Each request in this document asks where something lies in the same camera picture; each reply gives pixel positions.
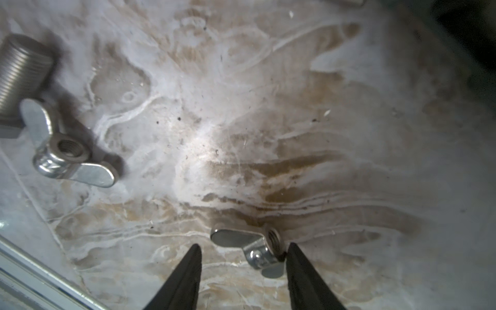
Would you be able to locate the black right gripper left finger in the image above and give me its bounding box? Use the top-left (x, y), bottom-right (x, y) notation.
top-left (144, 244), bottom-right (202, 310)

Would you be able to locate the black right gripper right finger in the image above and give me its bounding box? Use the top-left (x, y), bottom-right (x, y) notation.
top-left (285, 242), bottom-right (346, 310)

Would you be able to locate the silver wing nut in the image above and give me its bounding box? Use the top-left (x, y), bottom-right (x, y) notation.
top-left (19, 99), bottom-right (118, 188)
top-left (210, 223), bottom-right (286, 279)

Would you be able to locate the clear plastic organizer box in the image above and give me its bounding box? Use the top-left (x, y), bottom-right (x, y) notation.
top-left (381, 1), bottom-right (495, 105)

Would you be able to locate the large hex bolt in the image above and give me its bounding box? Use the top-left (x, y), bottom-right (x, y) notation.
top-left (1, 34), bottom-right (55, 139)

